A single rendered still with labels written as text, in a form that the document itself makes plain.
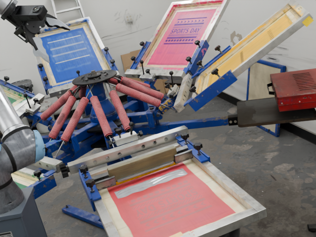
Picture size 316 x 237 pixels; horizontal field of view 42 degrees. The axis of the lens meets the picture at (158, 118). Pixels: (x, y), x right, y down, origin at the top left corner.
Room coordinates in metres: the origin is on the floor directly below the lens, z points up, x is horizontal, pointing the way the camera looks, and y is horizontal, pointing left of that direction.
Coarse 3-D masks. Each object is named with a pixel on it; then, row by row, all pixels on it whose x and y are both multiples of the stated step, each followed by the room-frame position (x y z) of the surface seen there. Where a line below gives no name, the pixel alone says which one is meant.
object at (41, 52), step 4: (36, 40) 1.33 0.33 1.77; (40, 40) 1.34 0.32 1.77; (36, 44) 1.33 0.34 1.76; (40, 44) 1.34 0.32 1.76; (40, 48) 1.33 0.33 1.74; (44, 48) 1.34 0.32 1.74; (36, 52) 1.35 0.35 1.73; (40, 52) 1.32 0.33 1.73; (44, 52) 1.33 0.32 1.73; (40, 56) 1.33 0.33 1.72; (44, 56) 1.33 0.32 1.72; (48, 56) 1.33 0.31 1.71; (48, 60) 1.33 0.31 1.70
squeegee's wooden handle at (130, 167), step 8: (160, 152) 1.82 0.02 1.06; (168, 152) 1.83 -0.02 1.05; (176, 152) 1.84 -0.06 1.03; (136, 160) 1.79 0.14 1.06; (144, 160) 1.79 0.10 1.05; (152, 160) 1.81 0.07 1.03; (160, 160) 1.82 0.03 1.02; (168, 160) 1.83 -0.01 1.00; (112, 168) 1.75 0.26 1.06; (120, 168) 1.76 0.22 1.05; (128, 168) 1.77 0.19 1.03; (136, 168) 1.78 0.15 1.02; (144, 168) 1.79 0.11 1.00; (120, 176) 1.76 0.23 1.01
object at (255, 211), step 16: (176, 144) 2.02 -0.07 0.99; (128, 160) 1.94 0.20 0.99; (192, 160) 1.87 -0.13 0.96; (224, 176) 1.59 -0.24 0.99; (240, 192) 1.45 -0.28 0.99; (96, 208) 1.54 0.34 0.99; (256, 208) 1.32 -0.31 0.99; (112, 224) 1.40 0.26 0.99; (224, 224) 1.26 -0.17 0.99; (240, 224) 1.27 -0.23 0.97
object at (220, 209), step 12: (168, 168) 1.84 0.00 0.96; (180, 168) 1.81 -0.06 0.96; (180, 180) 1.70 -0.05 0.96; (192, 180) 1.68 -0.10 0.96; (204, 192) 1.55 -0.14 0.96; (216, 204) 1.45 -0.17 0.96; (192, 216) 1.40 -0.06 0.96; (204, 216) 1.38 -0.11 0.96; (216, 216) 1.36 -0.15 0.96; (192, 228) 1.32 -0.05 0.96
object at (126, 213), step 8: (144, 176) 1.80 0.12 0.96; (120, 184) 1.77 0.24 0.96; (128, 184) 1.75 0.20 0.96; (112, 192) 1.71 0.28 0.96; (136, 192) 1.67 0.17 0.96; (144, 192) 1.65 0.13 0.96; (120, 200) 1.62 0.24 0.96; (128, 200) 1.61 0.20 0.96; (120, 208) 1.56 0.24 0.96; (128, 208) 1.55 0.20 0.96; (128, 216) 1.48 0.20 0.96; (128, 224) 1.43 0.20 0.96; (136, 224) 1.42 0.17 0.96; (168, 224) 1.37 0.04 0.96; (176, 224) 1.36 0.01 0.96; (136, 232) 1.36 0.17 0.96; (144, 232) 1.35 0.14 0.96; (152, 232) 1.34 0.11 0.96; (160, 232) 1.33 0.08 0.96; (168, 232) 1.32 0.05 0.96; (176, 232) 1.31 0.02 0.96; (184, 232) 1.30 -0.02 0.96
